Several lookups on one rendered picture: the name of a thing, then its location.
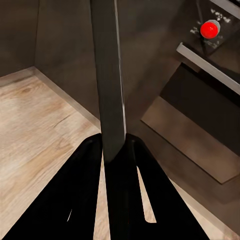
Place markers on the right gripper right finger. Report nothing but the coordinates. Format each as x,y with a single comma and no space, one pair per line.
174,220

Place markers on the oven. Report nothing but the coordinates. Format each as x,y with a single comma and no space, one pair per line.
187,107

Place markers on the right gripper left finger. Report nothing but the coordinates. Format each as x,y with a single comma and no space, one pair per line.
66,208

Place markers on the poster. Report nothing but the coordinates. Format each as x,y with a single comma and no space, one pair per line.
106,41

